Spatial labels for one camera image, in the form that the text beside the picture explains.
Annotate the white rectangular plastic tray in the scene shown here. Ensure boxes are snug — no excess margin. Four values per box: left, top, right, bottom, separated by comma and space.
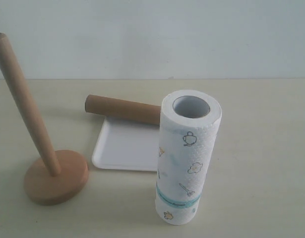
92, 117, 159, 172

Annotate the wooden paper towel holder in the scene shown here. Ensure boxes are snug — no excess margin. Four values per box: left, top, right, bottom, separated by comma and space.
0, 32, 89, 205

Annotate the printed white paper towel roll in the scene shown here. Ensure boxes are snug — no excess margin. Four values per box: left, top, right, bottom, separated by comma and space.
155, 90, 222, 226

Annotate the brown cardboard tube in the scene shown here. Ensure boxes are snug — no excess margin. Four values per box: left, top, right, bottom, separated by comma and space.
84, 95, 161, 125

